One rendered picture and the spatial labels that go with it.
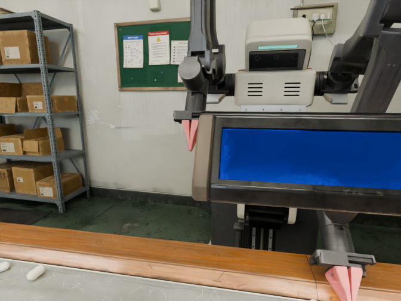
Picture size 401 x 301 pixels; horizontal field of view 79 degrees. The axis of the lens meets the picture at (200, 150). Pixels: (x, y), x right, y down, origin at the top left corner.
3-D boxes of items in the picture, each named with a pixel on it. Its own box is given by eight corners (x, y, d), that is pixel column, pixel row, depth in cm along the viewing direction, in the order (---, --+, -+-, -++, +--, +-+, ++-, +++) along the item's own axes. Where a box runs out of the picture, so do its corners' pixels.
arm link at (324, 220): (338, 211, 57) (312, 209, 58) (349, 197, 52) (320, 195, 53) (345, 241, 53) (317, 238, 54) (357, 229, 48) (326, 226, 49)
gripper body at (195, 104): (210, 117, 62) (212, 91, 63) (172, 116, 64) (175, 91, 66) (213, 126, 68) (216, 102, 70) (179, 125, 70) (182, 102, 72)
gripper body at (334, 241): (378, 266, 44) (366, 226, 48) (317, 258, 46) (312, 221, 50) (363, 275, 49) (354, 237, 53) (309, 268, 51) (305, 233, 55)
